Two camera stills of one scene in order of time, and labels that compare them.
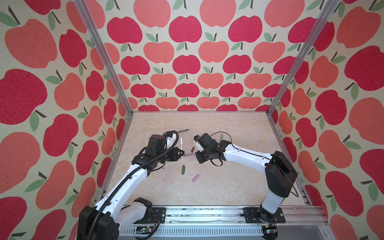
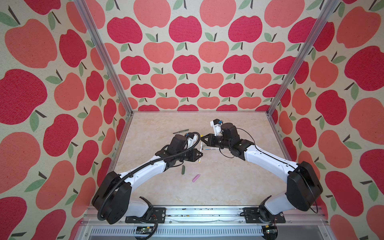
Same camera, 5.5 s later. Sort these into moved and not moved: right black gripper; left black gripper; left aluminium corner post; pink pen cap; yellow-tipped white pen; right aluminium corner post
Moved: left black gripper; right black gripper; yellow-tipped white pen
Not moved: pink pen cap; right aluminium corner post; left aluminium corner post
